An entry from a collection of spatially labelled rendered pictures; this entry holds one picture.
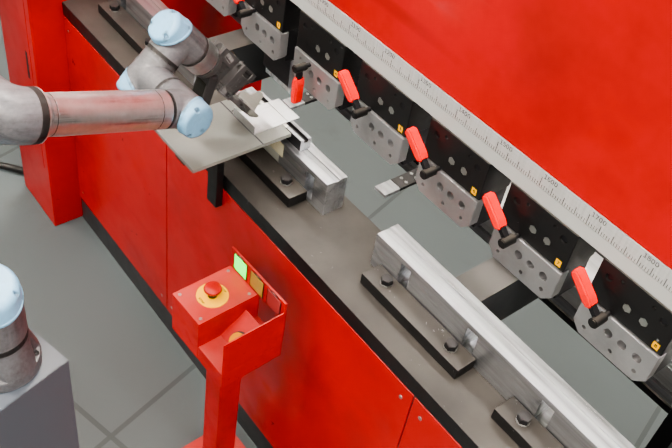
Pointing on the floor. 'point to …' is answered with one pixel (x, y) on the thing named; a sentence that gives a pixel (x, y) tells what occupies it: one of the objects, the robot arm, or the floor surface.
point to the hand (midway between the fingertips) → (244, 108)
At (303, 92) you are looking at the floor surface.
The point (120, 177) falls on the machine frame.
